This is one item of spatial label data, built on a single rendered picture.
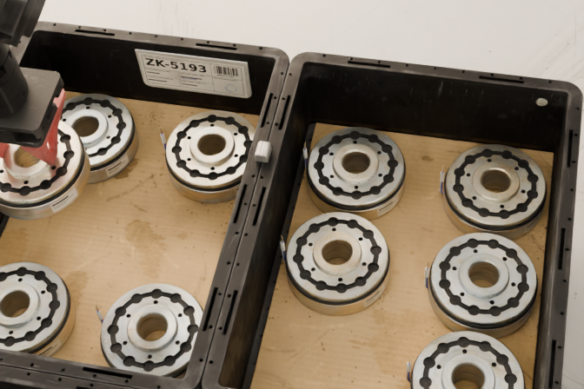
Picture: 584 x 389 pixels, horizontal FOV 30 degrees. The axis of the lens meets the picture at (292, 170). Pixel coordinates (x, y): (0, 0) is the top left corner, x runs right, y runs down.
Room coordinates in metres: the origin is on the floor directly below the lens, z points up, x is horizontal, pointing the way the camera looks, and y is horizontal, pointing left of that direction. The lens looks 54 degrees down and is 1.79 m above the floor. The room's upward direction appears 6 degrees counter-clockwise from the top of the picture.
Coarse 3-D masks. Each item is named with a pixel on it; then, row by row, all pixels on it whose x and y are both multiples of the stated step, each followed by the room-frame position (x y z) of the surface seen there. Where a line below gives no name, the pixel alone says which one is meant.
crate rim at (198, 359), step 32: (64, 32) 0.83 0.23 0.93; (96, 32) 0.83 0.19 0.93; (128, 32) 0.82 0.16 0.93; (288, 64) 0.75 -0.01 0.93; (256, 128) 0.67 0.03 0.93; (224, 256) 0.53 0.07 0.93; (224, 288) 0.49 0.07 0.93; (0, 352) 0.46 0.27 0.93; (192, 352) 0.43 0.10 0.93; (128, 384) 0.41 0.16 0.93; (160, 384) 0.41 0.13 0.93; (192, 384) 0.40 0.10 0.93
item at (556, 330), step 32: (320, 64) 0.75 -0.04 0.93; (352, 64) 0.74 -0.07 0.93; (384, 64) 0.74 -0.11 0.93; (416, 64) 0.73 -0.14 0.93; (288, 96) 0.71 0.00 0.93; (576, 96) 0.67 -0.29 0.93; (576, 128) 0.63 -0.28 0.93; (576, 160) 0.59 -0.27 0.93; (256, 192) 0.60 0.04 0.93; (256, 224) 0.56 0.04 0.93; (224, 320) 0.46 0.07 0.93; (224, 352) 0.43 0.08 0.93; (544, 384) 0.37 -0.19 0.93
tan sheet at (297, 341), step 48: (432, 144) 0.70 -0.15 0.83; (480, 144) 0.70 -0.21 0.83; (432, 192) 0.64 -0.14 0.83; (288, 240) 0.60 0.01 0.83; (432, 240) 0.58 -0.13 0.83; (528, 240) 0.57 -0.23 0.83; (288, 288) 0.54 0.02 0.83; (288, 336) 0.49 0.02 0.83; (336, 336) 0.48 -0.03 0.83; (384, 336) 0.48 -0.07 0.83; (432, 336) 0.47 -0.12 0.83; (528, 336) 0.46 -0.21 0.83; (288, 384) 0.44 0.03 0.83; (336, 384) 0.44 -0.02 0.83; (384, 384) 0.43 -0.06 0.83; (528, 384) 0.41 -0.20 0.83
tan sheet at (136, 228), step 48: (144, 144) 0.75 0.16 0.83; (96, 192) 0.69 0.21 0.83; (144, 192) 0.68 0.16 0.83; (0, 240) 0.64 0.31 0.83; (48, 240) 0.63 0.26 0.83; (96, 240) 0.63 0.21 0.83; (144, 240) 0.62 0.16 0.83; (192, 240) 0.61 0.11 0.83; (96, 288) 0.57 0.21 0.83; (192, 288) 0.56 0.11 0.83; (96, 336) 0.51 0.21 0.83
